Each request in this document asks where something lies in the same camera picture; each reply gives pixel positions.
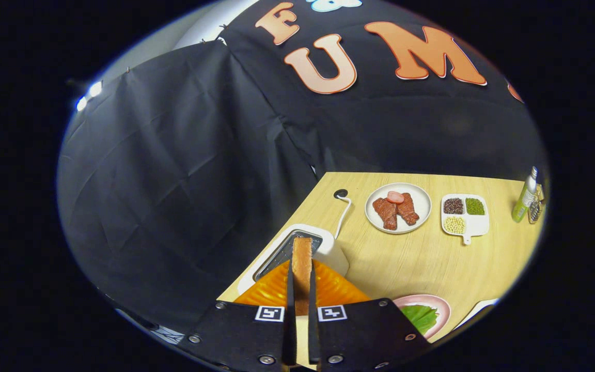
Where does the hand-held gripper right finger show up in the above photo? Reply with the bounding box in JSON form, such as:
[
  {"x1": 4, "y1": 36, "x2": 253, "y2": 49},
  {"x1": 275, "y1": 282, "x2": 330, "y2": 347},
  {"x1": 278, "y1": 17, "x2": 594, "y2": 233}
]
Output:
[{"x1": 308, "y1": 260, "x2": 432, "y2": 372}]

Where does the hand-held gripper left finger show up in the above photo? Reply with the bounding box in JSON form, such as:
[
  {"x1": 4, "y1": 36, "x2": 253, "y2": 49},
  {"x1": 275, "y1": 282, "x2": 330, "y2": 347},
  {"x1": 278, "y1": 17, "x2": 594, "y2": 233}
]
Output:
[{"x1": 176, "y1": 261, "x2": 298, "y2": 372}]

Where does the toasted bread slice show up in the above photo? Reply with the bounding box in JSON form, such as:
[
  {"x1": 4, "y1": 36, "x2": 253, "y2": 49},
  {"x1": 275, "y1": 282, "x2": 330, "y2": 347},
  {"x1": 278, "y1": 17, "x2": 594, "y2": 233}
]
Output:
[{"x1": 291, "y1": 237, "x2": 314, "y2": 317}]

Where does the green lettuce leaf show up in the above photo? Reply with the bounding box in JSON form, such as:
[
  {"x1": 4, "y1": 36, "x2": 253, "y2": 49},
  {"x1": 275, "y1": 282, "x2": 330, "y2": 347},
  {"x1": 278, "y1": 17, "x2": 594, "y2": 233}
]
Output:
[{"x1": 400, "y1": 304, "x2": 439, "y2": 335}]

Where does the white toaster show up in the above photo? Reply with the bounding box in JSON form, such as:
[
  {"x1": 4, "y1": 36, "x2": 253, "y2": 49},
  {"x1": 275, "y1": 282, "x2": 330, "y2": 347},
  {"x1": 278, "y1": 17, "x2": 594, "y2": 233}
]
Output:
[{"x1": 237, "y1": 223, "x2": 350, "y2": 296}]

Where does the brown meat piece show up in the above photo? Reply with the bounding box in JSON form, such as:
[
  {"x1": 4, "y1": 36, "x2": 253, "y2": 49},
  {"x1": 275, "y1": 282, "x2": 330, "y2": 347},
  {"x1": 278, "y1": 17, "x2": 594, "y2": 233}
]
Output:
[
  {"x1": 397, "y1": 193, "x2": 420, "y2": 226},
  {"x1": 372, "y1": 198, "x2": 399, "y2": 231}
]

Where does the pink round plate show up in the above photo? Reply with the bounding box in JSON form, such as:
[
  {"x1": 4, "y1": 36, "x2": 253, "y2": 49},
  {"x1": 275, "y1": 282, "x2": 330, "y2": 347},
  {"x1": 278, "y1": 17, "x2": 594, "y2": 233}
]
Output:
[{"x1": 392, "y1": 294, "x2": 452, "y2": 343}]

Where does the grey round plate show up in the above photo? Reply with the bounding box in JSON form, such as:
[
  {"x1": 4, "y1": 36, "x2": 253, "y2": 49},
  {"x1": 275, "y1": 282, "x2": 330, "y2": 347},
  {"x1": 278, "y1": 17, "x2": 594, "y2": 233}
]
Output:
[{"x1": 365, "y1": 182, "x2": 432, "y2": 235}]

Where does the white oval dish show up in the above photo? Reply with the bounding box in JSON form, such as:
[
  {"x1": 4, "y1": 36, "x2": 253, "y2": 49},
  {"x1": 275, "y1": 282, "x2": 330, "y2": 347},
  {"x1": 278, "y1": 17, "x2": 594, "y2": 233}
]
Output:
[{"x1": 452, "y1": 298, "x2": 499, "y2": 331}]

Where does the black backdrop cloth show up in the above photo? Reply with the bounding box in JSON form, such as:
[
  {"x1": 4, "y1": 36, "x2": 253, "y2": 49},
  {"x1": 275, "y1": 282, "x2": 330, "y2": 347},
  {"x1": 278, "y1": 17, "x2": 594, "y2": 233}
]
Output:
[{"x1": 56, "y1": 0, "x2": 549, "y2": 336}]

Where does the white divided tray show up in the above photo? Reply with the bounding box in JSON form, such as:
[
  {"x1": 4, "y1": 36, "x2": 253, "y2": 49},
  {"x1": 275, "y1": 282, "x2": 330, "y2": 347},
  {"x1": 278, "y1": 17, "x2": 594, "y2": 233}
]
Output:
[{"x1": 441, "y1": 194, "x2": 490, "y2": 245}]

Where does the silver bottle with green label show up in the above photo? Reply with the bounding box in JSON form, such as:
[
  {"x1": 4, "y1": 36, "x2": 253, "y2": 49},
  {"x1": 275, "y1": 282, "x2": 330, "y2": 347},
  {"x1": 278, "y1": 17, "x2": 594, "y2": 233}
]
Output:
[{"x1": 511, "y1": 166, "x2": 539, "y2": 223}]

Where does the ceiling light strip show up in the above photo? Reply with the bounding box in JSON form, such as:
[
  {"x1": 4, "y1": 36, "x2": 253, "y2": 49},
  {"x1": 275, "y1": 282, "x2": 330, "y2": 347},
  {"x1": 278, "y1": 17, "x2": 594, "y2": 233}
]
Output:
[{"x1": 75, "y1": 80, "x2": 103, "y2": 112}]

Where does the white toaster cable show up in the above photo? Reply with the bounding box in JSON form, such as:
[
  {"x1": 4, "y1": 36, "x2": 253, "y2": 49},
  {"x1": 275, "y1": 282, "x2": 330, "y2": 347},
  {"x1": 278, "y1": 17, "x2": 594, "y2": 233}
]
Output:
[{"x1": 335, "y1": 196, "x2": 352, "y2": 239}]

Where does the metal wire utensil basket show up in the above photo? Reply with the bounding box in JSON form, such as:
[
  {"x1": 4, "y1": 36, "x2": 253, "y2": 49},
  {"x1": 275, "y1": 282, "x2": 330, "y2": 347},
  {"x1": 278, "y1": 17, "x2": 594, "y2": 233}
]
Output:
[{"x1": 528, "y1": 185, "x2": 546, "y2": 225}]

